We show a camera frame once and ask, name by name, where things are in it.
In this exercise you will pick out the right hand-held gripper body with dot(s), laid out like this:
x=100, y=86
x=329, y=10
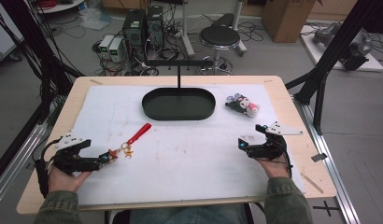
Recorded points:
x=273, y=149

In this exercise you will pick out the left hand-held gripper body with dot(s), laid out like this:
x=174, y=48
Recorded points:
x=68, y=140

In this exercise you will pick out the person's right hand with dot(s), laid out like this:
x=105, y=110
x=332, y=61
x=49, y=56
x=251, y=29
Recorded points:
x=275, y=169

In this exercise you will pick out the person's left hand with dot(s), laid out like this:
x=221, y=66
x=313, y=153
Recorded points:
x=63, y=182

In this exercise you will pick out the small plush toy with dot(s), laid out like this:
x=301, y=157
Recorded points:
x=244, y=105

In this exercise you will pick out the grey tape piece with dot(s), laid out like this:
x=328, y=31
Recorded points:
x=319, y=157

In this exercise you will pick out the thin wooden stick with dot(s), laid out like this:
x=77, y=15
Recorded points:
x=312, y=183

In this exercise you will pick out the beige tape strip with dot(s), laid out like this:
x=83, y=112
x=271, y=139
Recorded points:
x=96, y=82

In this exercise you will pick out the white table mat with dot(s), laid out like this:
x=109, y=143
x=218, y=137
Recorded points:
x=180, y=161

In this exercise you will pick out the black stand with oval tray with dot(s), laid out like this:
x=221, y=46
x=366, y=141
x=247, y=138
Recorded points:
x=178, y=104

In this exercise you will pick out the person's legs in jeans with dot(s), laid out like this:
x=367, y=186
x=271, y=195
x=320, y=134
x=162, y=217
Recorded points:
x=189, y=214

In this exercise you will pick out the white desk leg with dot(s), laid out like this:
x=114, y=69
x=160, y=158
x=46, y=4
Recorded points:
x=239, y=34
x=187, y=31

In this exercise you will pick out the white power supply unit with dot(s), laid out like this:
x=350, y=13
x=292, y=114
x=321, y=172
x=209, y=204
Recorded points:
x=116, y=49
x=106, y=43

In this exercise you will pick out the black round stool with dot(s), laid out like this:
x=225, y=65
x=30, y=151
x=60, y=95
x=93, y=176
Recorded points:
x=219, y=36

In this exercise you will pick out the cardboard box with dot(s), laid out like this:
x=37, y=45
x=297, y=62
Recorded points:
x=287, y=20

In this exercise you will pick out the clear plastic bag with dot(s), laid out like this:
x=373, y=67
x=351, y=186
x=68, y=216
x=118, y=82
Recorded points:
x=94, y=19

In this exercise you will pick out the grey machine on platform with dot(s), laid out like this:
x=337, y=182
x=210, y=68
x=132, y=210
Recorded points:
x=357, y=46

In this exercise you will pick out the white platform board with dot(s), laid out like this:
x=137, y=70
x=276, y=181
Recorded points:
x=370, y=63

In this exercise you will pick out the black computer tower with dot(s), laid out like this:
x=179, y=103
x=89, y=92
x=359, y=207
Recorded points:
x=134, y=28
x=154, y=25

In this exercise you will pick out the white round table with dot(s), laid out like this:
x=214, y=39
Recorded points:
x=60, y=6

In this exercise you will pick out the aluminium rail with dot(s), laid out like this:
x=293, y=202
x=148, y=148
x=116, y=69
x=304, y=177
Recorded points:
x=333, y=174
x=15, y=168

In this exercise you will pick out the black frame strut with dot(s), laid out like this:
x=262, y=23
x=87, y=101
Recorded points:
x=339, y=43
x=40, y=46

